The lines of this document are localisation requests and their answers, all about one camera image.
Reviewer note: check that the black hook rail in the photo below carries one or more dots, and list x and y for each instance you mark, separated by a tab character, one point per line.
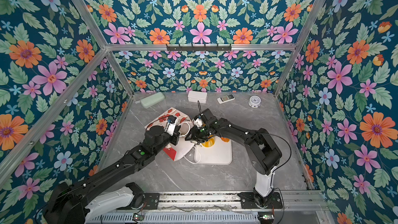
194	48

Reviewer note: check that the orange fake croissant bread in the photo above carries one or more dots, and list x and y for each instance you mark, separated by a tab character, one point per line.
226	140

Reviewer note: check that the white plastic box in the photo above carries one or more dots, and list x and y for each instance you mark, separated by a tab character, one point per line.
197	96

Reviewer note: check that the white round clock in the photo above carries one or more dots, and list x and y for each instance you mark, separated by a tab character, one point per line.
254	101

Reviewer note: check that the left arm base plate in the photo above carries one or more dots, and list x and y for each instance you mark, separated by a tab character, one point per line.
145	201

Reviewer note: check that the mint green case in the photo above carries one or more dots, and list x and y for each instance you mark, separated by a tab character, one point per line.
151	100

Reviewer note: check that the red white paper bag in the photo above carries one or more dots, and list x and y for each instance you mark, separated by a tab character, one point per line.
173	121

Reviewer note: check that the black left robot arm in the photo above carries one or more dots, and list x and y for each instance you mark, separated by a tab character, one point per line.
69	204

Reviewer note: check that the white slotted cable duct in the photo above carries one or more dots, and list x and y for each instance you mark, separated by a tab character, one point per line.
176	218

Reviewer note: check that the yellow green fake bread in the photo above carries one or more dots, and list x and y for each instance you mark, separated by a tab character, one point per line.
209	143

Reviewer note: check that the white rectangular tray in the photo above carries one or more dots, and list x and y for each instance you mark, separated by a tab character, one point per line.
219	154

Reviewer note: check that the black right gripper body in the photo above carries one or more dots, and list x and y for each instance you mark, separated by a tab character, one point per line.
201	134

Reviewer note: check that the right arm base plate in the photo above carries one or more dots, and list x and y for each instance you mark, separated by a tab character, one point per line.
249	200

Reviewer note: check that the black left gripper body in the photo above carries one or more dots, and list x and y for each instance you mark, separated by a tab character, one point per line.
167	139

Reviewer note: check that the white remote control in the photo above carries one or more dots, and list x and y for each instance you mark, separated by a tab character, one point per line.
226	98

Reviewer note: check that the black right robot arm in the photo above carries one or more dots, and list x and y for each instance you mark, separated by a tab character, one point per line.
263	152

